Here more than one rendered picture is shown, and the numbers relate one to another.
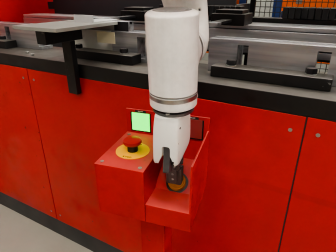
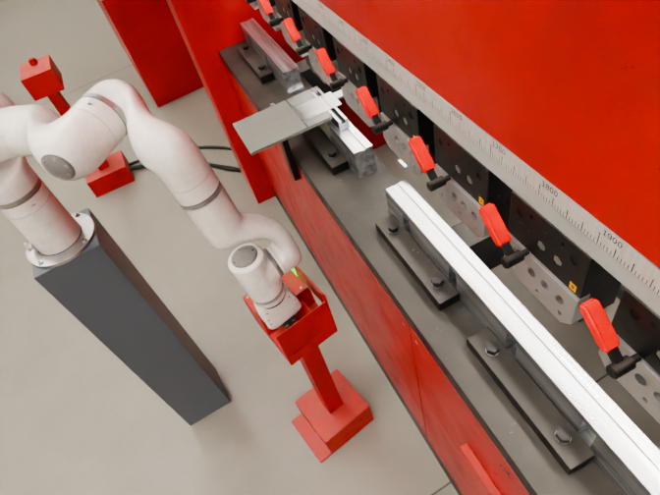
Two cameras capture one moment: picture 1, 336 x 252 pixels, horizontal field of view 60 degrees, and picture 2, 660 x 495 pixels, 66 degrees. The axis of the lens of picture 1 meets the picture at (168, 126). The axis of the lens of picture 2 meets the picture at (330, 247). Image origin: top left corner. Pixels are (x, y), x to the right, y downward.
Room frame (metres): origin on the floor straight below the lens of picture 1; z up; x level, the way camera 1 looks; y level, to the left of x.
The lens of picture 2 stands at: (0.10, -0.71, 1.87)
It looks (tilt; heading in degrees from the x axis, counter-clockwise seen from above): 48 degrees down; 49
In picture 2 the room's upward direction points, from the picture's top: 17 degrees counter-clockwise
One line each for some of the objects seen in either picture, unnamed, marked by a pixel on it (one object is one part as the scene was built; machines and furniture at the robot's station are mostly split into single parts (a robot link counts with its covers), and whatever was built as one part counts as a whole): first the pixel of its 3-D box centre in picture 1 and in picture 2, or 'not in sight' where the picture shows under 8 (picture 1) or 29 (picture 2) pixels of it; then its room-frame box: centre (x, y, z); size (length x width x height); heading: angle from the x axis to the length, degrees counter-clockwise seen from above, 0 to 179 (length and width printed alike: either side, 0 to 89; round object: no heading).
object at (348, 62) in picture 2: not in sight; (368, 77); (0.91, -0.09, 1.26); 0.15 x 0.09 x 0.17; 61
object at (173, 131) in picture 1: (173, 128); (276, 303); (0.49, -0.01, 0.86); 0.10 x 0.07 x 0.11; 162
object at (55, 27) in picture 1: (68, 25); (281, 121); (0.96, 0.31, 1.00); 0.26 x 0.18 x 0.01; 151
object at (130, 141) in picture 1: (132, 145); not in sight; (0.54, 0.08, 0.79); 0.04 x 0.04 x 0.04
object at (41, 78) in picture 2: not in sight; (77, 127); (1.04, 2.16, 0.42); 0.25 x 0.20 x 0.83; 151
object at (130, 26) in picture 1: (107, 24); (329, 109); (1.08, 0.21, 0.99); 0.20 x 0.03 x 0.03; 61
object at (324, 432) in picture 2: not in sight; (329, 414); (0.51, 0.04, 0.06); 0.25 x 0.20 x 0.12; 162
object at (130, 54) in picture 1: (101, 55); (320, 142); (1.02, 0.23, 0.89); 0.30 x 0.05 x 0.03; 61
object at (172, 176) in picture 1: (172, 173); not in sight; (0.48, -0.01, 0.76); 0.03 x 0.03 x 0.07; 72
